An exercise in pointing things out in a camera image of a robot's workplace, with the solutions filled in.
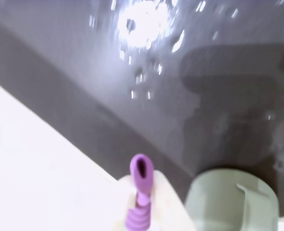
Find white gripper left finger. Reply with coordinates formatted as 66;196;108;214
111;175;138;231

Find dark grey glossy mat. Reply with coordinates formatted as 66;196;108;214
0;0;284;218

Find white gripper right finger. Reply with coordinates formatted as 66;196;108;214
150;169;196;231

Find pale green cup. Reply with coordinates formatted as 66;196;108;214
184;167;281;231

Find purple ribbed pen grip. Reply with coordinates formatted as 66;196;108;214
124;154;157;231

